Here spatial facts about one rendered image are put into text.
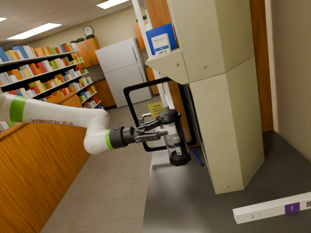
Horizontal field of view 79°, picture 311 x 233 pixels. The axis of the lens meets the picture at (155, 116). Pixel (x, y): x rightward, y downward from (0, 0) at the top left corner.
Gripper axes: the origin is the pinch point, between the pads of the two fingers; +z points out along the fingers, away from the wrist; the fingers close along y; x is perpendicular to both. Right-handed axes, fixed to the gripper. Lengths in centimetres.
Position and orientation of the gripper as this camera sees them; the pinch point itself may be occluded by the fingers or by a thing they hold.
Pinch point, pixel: (170, 125)
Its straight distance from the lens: 80.6
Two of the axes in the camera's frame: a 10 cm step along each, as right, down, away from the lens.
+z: 9.6, -2.3, -1.7
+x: 2.8, 8.9, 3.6
